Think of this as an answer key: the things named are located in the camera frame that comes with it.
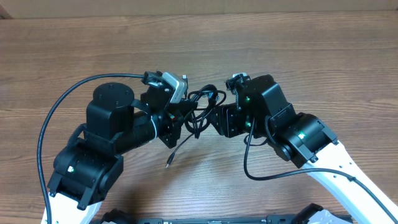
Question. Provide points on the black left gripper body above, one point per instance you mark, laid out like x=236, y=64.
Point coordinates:
x=172, y=120

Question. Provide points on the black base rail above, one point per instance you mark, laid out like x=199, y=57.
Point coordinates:
x=312, y=213

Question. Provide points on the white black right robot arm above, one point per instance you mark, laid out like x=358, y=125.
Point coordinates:
x=261, y=110

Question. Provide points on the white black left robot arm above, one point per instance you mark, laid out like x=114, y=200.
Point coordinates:
x=92, y=161

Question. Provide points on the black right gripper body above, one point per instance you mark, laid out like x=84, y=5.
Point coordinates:
x=236, y=123

